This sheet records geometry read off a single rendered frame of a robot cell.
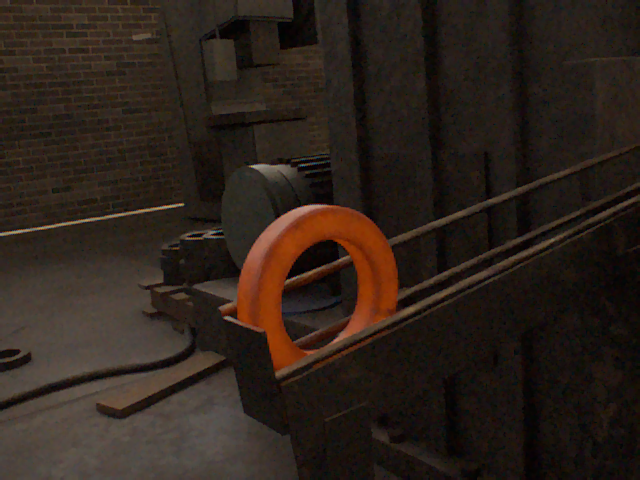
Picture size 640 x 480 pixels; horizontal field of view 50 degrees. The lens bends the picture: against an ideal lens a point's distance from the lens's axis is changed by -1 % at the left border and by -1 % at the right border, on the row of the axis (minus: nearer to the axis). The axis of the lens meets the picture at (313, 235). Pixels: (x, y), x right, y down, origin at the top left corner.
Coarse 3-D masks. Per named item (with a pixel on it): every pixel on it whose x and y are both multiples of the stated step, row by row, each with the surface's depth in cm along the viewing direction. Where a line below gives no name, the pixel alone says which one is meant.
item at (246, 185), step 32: (288, 160) 222; (320, 160) 225; (224, 192) 226; (256, 192) 209; (288, 192) 207; (320, 192) 211; (224, 224) 230; (256, 224) 213; (320, 256) 218; (192, 288) 249; (224, 288) 241; (320, 288) 218; (288, 320) 200; (320, 320) 194; (224, 352) 237
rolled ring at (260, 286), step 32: (288, 224) 66; (320, 224) 68; (352, 224) 70; (256, 256) 66; (288, 256) 66; (352, 256) 74; (384, 256) 73; (256, 288) 64; (384, 288) 74; (256, 320) 65; (352, 320) 75; (288, 352) 67
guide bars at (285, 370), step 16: (624, 208) 97; (592, 224) 93; (560, 240) 89; (512, 256) 84; (528, 256) 85; (480, 272) 81; (496, 272) 81; (448, 288) 77; (464, 288) 78; (416, 304) 75; (432, 304) 75; (384, 320) 72; (400, 320) 73; (352, 336) 69; (368, 336) 70; (320, 352) 67; (336, 352) 68; (288, 368) 65; (304, 368) 66
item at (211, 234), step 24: (192, 240) 274; (216, 240) 253; (168, 264) 294; (192, 264) 275; (216, 264) 256; (144, 288) 304; (168, 288) 294; (144, 312) 310; (168, 312) 299; (192, 312) 276
